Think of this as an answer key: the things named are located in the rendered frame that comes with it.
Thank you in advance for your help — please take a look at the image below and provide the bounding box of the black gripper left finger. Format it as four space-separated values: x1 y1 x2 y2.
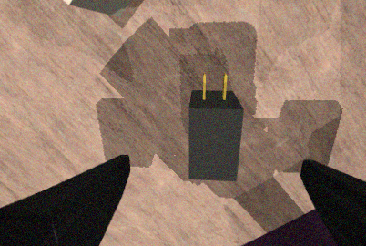
0 155 130 246

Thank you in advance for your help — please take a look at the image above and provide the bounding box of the black two-prong plug charger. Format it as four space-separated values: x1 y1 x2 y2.
188 72 244 181

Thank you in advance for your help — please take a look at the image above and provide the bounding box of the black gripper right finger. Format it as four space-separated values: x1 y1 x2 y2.
300 160 366 246

